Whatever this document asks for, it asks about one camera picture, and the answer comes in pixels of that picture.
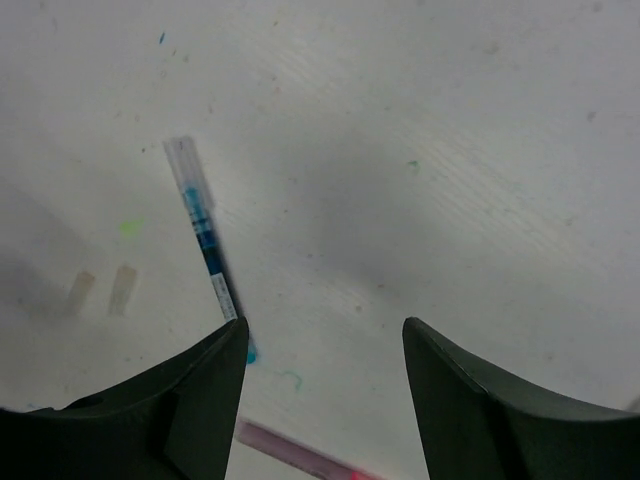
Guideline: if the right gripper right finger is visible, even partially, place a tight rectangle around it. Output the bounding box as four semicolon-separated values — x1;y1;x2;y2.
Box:
402;318;639;479

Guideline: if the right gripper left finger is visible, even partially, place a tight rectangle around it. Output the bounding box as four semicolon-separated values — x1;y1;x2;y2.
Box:
1;318;249;479

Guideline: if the dark red pen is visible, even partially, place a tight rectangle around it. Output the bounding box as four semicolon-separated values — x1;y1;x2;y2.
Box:
235;420;378;480

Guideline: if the blue gel pen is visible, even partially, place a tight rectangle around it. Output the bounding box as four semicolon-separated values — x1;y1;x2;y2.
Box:
162;134;261;366

